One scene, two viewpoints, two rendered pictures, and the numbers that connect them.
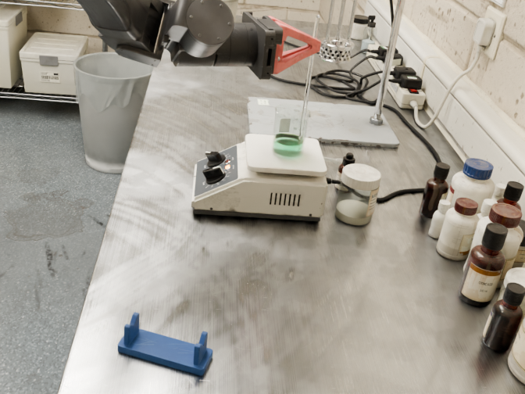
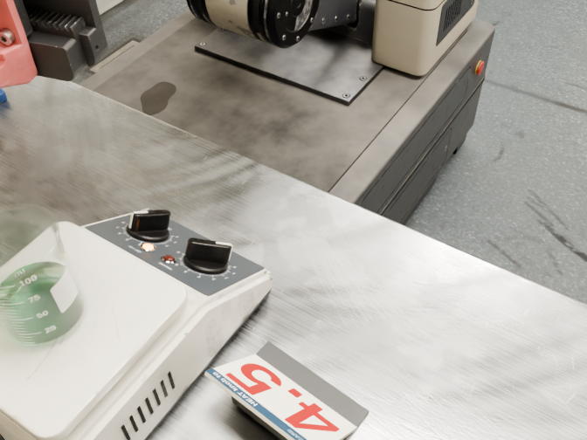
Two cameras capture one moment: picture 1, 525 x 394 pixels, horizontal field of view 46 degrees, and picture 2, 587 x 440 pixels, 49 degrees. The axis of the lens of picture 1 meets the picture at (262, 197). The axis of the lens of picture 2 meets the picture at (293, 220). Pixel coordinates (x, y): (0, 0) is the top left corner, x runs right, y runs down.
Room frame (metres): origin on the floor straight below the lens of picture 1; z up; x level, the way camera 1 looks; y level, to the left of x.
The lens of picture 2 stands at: (1.14, -0.10, 1.16)
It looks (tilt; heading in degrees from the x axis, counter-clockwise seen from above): 47 degrees down; 131
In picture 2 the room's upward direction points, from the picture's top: 2 degrees counter-clockwise
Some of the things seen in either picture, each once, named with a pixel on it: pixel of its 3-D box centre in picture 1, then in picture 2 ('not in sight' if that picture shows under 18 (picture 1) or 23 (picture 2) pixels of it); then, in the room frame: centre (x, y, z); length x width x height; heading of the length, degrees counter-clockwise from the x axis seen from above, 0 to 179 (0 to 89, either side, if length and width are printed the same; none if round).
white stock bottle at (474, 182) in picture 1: (469, 197); not in sight; (0.86, -0.32, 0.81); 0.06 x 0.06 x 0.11
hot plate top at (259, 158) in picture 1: (283, 154); (58, 318); (0.88, -0.03, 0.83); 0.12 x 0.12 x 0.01; 6
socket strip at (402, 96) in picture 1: (393, 72); not in sight; (1.57, -0.29, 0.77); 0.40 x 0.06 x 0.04; 7
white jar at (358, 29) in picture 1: (358, 27); not in sight; (1.96, -0.23, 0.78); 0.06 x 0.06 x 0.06
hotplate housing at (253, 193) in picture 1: (264, 177); (105, 327); (0.87, 0.00, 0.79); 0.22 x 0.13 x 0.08; 96
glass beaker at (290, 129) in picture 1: (291, 131); (22, 278); (0.87, -0.03, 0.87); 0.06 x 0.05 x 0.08; 49
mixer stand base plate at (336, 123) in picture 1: (319, 120); not in sight; (1.22, -0.10, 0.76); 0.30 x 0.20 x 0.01; 97
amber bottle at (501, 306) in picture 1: (505, 316); not in sight; (0.59, -0.30, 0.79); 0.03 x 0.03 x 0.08
